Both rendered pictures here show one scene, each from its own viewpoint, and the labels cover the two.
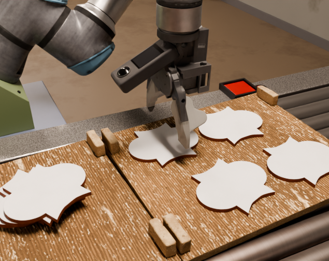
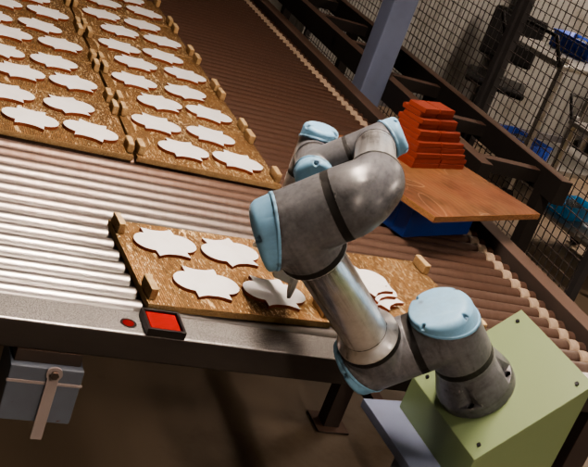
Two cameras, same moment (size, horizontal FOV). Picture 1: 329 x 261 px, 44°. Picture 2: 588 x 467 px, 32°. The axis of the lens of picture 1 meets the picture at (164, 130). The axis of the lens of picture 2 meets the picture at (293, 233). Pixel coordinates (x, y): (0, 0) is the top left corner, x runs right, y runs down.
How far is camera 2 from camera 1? 2.70 m
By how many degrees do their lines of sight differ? 124
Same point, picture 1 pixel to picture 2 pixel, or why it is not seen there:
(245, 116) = (188, 282)
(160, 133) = (275, 298)
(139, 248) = not seen: hidden behind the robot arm
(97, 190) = not seen: hidden behind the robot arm
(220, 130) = (219, 281)
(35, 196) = (369, 278)
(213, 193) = (246, 252)
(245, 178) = (218, 249)
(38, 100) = (413, 448)
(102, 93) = not seen: outside the picture
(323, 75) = (22, 306)
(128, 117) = (300, 346)
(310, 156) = (156, 240)
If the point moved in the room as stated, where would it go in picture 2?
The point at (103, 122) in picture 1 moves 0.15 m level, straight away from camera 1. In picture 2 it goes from (327, 349) to (335, 390)
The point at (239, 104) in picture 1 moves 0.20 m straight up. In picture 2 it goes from (181, 298) to (212, 209)
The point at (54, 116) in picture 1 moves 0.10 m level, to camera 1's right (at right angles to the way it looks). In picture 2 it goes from (381, 414) to (334, 397)
